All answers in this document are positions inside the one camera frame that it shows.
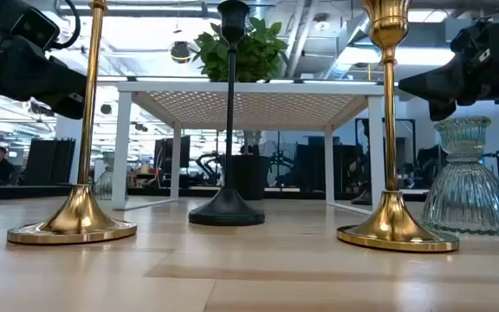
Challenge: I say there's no black aluminium table frame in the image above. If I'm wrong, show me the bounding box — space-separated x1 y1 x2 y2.
0 182 499 213

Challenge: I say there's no black metal candlestick holder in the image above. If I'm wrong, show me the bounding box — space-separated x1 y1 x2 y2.
187 0 267 227

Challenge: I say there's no clear glass candle holder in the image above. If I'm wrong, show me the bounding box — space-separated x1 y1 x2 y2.
420 115 499 237

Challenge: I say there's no black ceiling track light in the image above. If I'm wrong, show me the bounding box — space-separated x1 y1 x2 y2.
28 101 55 118

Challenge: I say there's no green leafy plant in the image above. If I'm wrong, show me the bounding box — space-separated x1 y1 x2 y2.
191 16 289 83

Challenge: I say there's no white perforated metal shelf riser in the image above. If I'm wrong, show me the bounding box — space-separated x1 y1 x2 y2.
111 81 387 217

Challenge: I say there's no silver ventilation duct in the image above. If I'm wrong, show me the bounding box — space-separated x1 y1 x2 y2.
282 0 366 79

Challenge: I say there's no black cabinet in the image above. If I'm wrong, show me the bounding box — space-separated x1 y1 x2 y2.
295 136 359 192

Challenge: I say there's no gold metal candlestick holder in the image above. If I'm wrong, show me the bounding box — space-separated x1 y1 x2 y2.
336 0 461 254
6 0 138 245

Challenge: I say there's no black computer monitor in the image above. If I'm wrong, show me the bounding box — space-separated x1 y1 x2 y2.
153 135 191 187

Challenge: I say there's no black plant pot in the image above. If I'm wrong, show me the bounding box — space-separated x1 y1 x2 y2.
221 154 272 201

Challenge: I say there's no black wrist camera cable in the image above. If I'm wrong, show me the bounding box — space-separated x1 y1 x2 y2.
51 0 81 51

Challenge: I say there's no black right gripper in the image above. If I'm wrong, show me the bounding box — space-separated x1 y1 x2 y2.
399 16 499 122

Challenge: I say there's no black rectangular frame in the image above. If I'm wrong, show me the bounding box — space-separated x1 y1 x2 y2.
354 117 416 192

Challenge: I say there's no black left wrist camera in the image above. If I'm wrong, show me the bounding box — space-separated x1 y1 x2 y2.
10 7 61 51

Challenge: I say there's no black partition panel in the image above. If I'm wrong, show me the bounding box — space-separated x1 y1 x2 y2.
23 137 77 186

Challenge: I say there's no ribbed green glass candle holder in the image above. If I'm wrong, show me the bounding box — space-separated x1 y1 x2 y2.
92 151 116 201

